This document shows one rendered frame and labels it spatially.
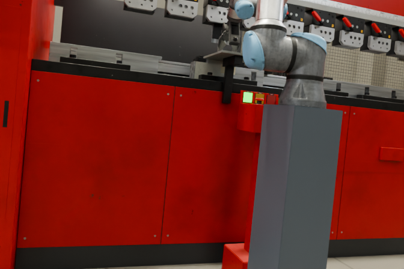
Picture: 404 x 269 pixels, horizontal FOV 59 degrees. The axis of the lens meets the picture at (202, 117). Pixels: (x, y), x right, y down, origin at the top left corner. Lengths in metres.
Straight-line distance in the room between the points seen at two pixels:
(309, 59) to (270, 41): 0.14
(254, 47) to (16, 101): 0.91
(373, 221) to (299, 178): 1.23
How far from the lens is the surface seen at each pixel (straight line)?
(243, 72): 1.89
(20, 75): 1.52
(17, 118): 1.52
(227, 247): 1.75
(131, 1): 1.77
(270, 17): 1.16
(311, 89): 1.15
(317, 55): 1.18
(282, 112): 1.13
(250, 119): 1.54
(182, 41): 2.35
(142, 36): 2.30
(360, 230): 2.27
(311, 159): 1.14
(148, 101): 1.62
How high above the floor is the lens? 0.74
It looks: 1 degrees down
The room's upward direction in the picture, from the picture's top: 5 degrees clockwise
